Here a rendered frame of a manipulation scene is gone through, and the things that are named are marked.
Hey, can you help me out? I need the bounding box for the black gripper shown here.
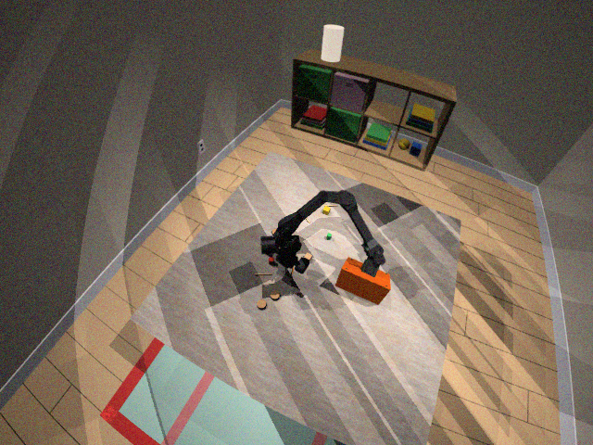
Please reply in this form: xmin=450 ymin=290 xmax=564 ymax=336
xmin=276 ymin=247 xmax=309 ymax=273

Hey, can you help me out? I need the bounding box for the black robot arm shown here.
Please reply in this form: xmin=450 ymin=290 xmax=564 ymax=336
xmin=260 ymin=190 xmax=385 ymax=277

